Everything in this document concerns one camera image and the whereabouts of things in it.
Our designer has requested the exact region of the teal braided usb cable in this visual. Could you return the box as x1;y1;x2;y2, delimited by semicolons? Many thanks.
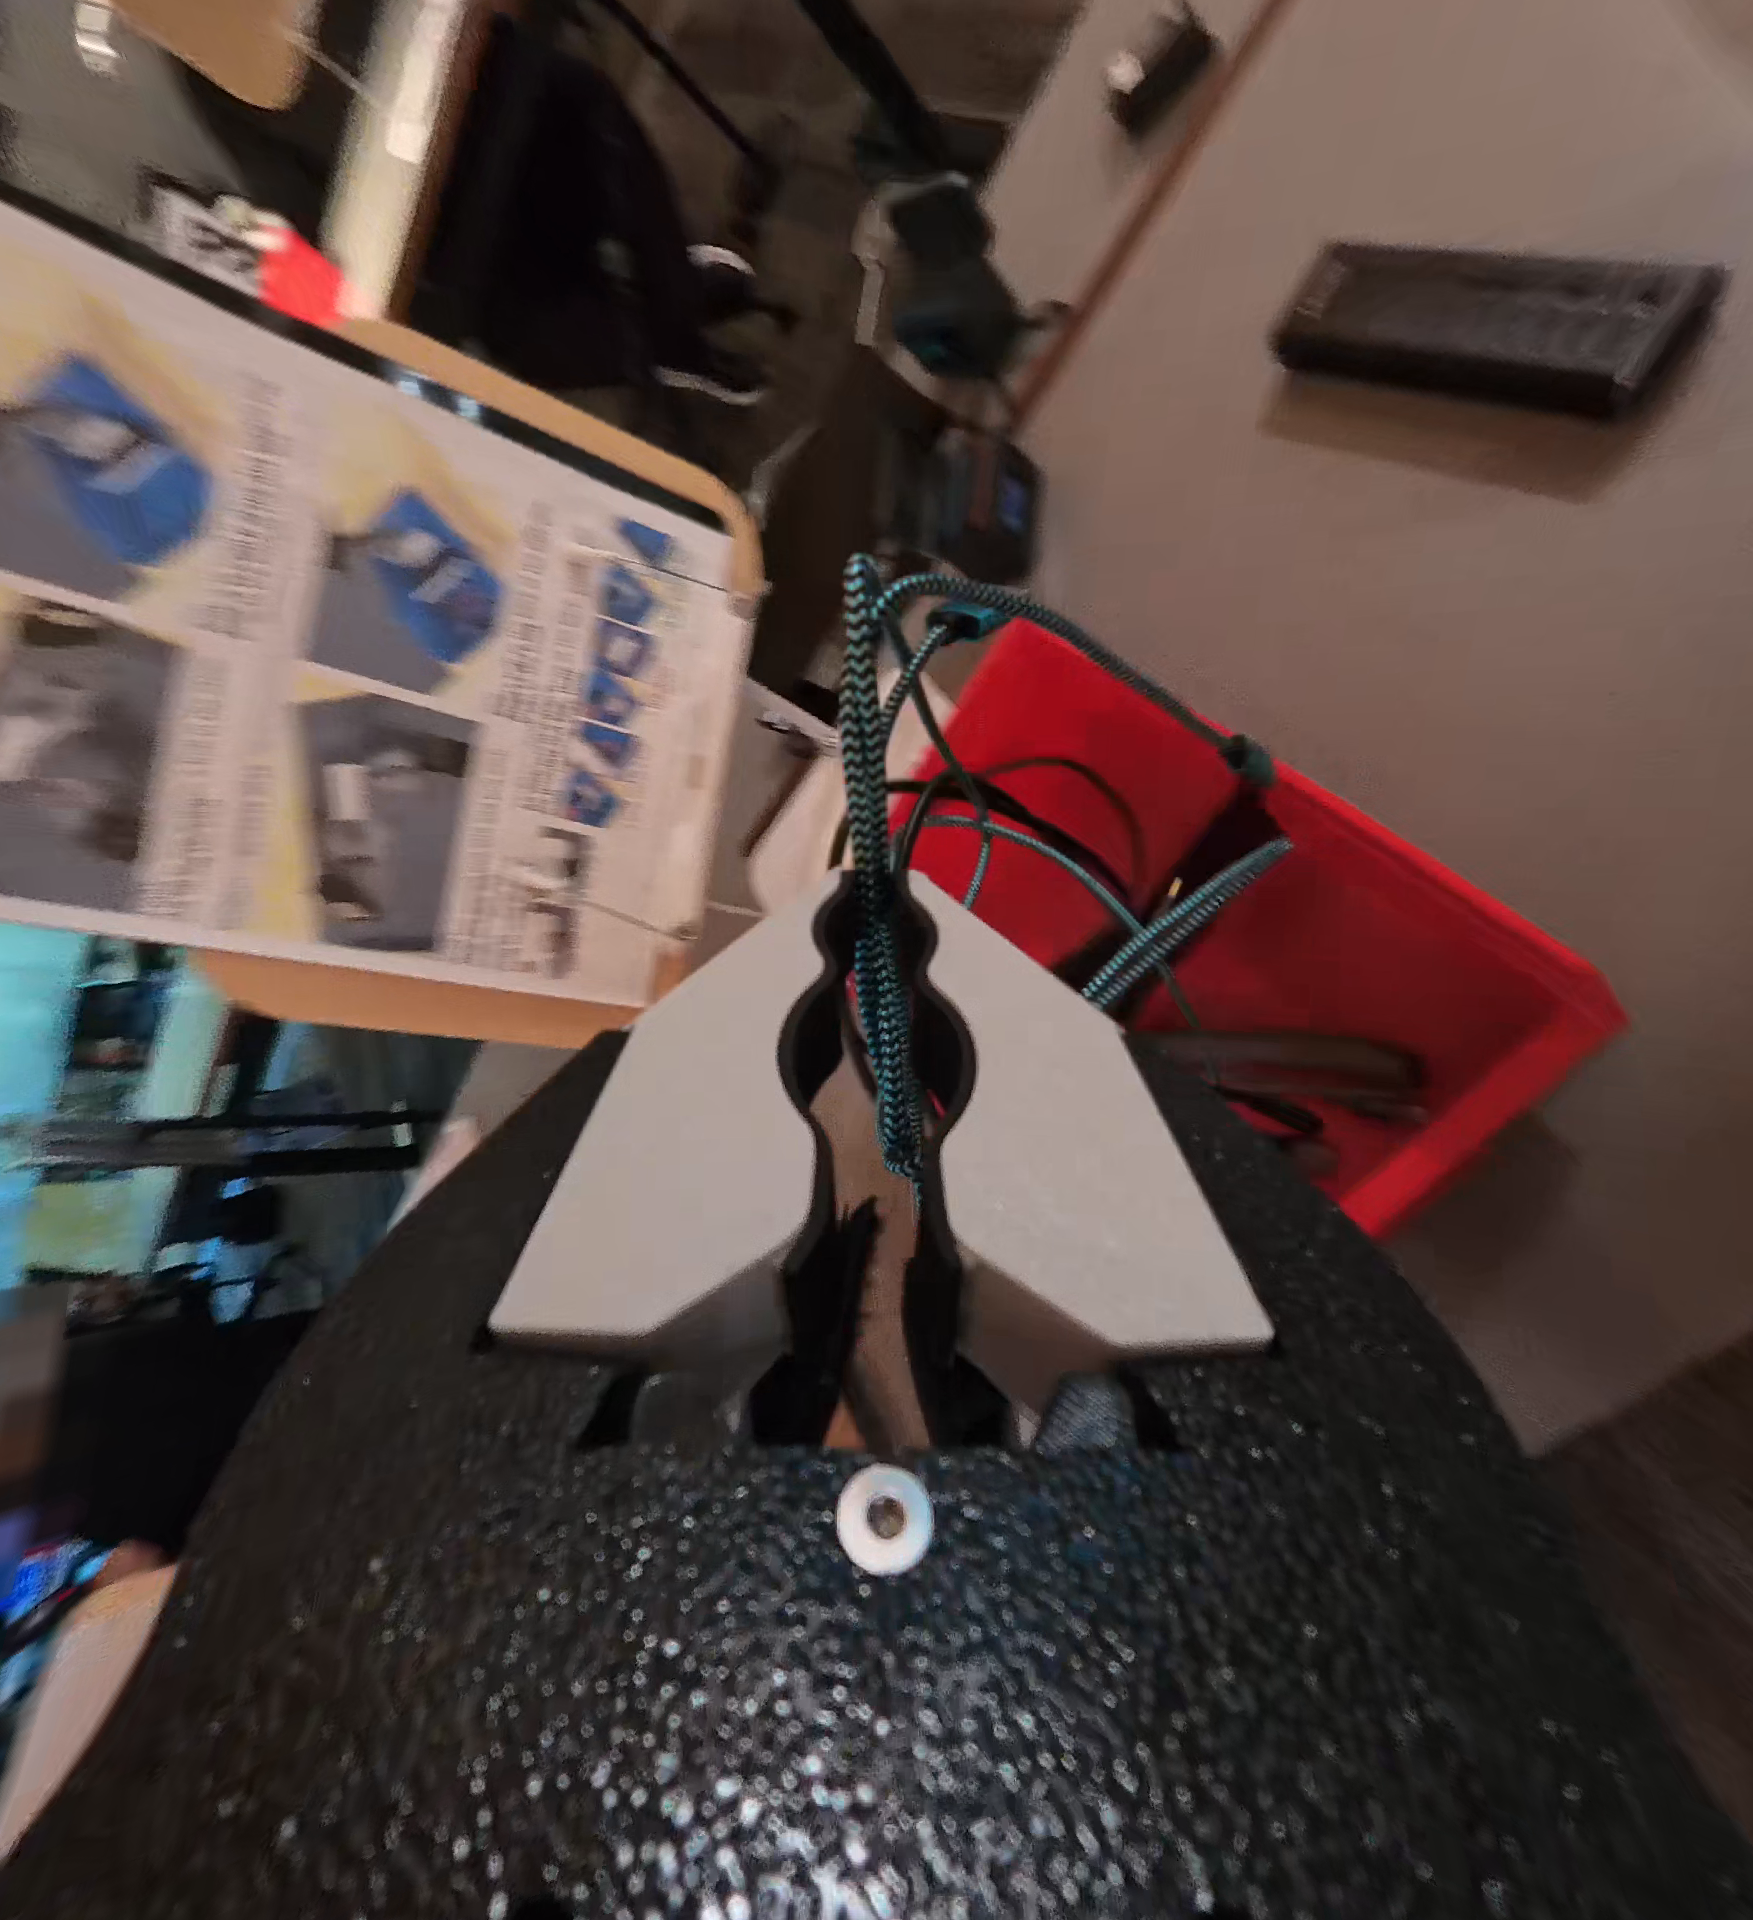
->
837;551;1295;1197

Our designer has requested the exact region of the red plastic bin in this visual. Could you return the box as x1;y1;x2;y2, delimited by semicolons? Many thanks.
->
888;620;1629;1241

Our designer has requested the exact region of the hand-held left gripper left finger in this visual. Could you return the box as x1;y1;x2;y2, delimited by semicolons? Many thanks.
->
486;869;880;1399

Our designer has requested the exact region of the black battery charger box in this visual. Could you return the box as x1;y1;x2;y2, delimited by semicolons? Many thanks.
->
849;169;1046;380

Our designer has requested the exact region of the thin black cable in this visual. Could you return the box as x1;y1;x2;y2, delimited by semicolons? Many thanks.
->
893;754;1165;962

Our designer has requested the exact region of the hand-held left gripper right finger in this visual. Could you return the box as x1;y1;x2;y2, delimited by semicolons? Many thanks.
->
876;869;1277;1399

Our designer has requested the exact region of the printed instruction sheet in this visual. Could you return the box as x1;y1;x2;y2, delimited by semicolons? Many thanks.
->
0;157;758;1010

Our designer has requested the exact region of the black charging case with display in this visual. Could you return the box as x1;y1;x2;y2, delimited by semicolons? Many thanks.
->
873;417;1046;590

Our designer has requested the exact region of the black usb hub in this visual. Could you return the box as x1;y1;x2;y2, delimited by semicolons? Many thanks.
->
1268;237;1730;423

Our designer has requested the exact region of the small black battery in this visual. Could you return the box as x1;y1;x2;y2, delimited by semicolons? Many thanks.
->
1104;3;1218;132

